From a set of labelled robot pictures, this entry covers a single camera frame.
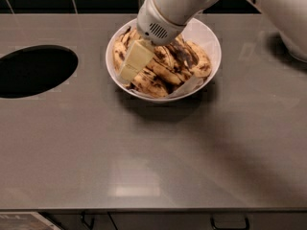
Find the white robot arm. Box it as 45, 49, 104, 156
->
136, 0, 307, 62

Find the spotted banana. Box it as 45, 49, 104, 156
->
112, 30, 168, 98
186, 41, 212, 78
147, 58, 183, 85

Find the dark bruised banana top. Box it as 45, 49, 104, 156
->
166, 34, 198, 68

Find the spotted banana middle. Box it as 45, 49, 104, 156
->
147, 58, 183, 85

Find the black drawer handle right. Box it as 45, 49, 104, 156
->
210, 217, 250, 230

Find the spotted banana front left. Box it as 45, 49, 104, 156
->
112, 30, 168, 98

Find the spotted banana right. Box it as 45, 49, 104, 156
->
186, 41, 212, 78

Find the black round counter opening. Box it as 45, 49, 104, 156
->
0, 45, 79, 99

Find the black drawer handle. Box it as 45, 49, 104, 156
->
81, 212, 95, 230
210, 217, 250, 230

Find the white ceramic bowl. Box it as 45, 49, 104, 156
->
106, 19, 222, 104

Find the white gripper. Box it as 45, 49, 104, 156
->
117, 0, 186, 83

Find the paper sheet on floor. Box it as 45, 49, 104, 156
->
0, 212, 61, 230

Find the black drawer handle left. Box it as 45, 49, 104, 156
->
81, 212, 95, 230

